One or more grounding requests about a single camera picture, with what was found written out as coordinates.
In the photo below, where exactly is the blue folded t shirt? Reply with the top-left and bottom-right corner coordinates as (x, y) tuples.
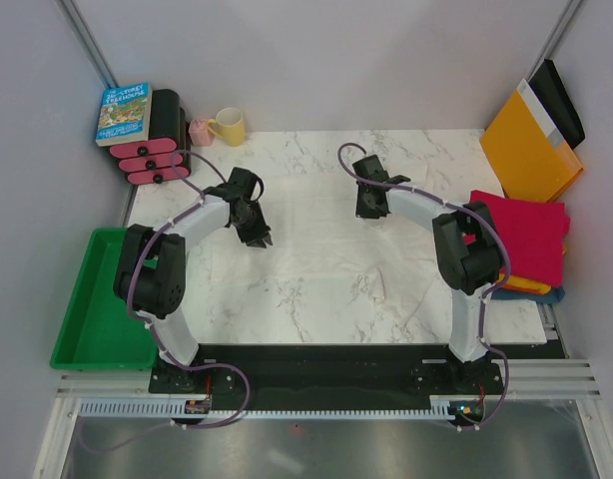
(492, 287), (565, 304)

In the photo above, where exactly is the black folder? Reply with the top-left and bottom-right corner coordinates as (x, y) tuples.
(528, 59), (585, 150)

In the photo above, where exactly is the white cable duct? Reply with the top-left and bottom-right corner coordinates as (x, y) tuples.
(79, 397), (482, 420)

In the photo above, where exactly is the white t shirt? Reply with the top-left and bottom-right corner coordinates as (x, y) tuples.
(201, 174), (450, 343)

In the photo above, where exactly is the blue treehouse book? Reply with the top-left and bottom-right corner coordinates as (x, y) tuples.
(95, 83), (153, 148)

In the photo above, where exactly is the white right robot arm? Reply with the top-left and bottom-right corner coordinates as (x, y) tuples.
(352, 155), (508, 393)

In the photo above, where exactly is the green plastic tray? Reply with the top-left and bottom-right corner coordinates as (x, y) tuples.
(50, 228), (157, 371)

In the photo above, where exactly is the orange folded t shirt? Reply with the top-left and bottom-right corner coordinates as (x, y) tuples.
(503, 243), (567, 295)

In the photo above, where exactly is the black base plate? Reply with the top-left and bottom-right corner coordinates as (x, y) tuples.
(149, 341), (570, 413)

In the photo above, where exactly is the small pink container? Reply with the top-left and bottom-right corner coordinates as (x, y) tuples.
(188, 119), (214, 147)

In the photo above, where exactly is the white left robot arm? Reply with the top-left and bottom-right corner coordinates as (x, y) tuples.
(113, 168), (273, 392)

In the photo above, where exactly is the yellow mug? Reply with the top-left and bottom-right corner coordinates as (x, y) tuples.
(207, 107), (246, 147)

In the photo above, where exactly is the black pink drawer organizer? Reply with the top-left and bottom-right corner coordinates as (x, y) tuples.
(108, 89), (192, 186)

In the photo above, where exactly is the red folded t shirt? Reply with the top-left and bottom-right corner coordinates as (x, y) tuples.
(470, 190), (571, 287)

